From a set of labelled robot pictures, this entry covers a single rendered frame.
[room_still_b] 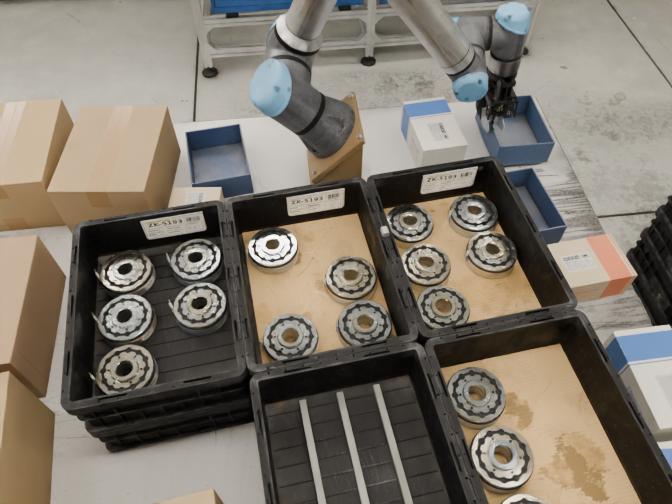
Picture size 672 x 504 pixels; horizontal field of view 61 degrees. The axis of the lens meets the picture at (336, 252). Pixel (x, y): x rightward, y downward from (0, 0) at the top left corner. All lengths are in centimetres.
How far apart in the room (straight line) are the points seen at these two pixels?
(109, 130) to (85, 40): 209
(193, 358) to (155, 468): 22
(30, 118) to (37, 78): 176
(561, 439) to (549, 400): 7
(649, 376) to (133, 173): 117
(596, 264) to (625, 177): 146
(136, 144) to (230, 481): 81
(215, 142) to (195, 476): 89
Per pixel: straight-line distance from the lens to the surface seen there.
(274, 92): 130
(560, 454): 108
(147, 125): 151
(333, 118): 137
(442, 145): 151
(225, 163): 159
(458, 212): 126
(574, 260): 137
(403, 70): 311
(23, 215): 157
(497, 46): 141
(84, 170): 145
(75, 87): 326
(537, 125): 170
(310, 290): 115
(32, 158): 153
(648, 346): 129
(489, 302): 118
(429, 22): 118
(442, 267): 117
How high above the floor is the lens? 180
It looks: 53 degrees down
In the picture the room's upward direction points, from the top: straight up
